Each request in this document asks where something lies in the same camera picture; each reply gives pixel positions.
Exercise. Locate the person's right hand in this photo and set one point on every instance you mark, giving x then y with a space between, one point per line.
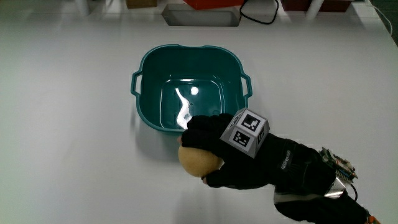
236 168

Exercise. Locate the person's right forearm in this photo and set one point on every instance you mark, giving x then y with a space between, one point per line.
323 209

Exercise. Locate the white desk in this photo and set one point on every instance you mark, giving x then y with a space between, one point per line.
77 124

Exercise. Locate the teal plastic basin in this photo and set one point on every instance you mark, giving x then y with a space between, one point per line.
189 90

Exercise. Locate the orange box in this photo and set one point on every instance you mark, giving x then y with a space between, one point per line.
214 3

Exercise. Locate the brown cardboard box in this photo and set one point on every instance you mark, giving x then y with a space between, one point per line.
141 3

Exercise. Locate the white cylindrical post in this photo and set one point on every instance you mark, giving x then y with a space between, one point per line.
313 8

